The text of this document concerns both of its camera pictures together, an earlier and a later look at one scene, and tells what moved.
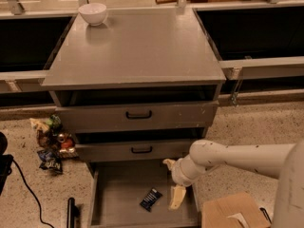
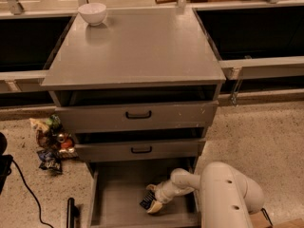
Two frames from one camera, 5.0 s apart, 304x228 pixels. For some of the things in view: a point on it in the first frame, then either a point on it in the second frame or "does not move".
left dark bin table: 28,40 does not move
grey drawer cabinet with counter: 136,86 does not move
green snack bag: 54,122 does not move
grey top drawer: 186,115 does not move
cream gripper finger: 170,163 to 151,186
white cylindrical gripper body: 179,172 to 164,192
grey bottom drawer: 136,194 does not move
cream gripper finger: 178,196 to 154,207
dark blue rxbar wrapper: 150,199 does not move
